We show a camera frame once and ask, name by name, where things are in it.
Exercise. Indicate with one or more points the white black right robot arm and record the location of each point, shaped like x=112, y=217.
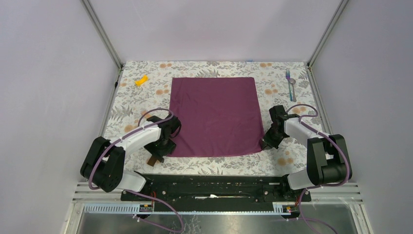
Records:
x=327, y=160

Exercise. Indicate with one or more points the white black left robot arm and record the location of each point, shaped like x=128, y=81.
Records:
x=104, y=162

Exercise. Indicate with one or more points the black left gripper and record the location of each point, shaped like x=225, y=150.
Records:
x=159, y=153

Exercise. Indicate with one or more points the floral patterned table mat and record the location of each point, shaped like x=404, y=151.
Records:
x=132, y=106

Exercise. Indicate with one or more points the silver spoon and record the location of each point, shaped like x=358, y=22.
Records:
x=292, y=86

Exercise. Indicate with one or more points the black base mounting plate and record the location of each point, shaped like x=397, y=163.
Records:
x=216, y=193

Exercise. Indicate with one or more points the yellow plastic block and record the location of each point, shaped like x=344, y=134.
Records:
x=141, y=81

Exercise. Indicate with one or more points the iridescent fork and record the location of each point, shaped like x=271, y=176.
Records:
x=287, y=76

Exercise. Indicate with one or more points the purple cloth napkin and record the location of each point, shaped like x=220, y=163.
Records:
x=219, y=116

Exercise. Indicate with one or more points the brown rectangular block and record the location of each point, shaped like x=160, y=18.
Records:
x=154, y=159

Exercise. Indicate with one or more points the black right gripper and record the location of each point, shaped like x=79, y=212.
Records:
x=267, y=143

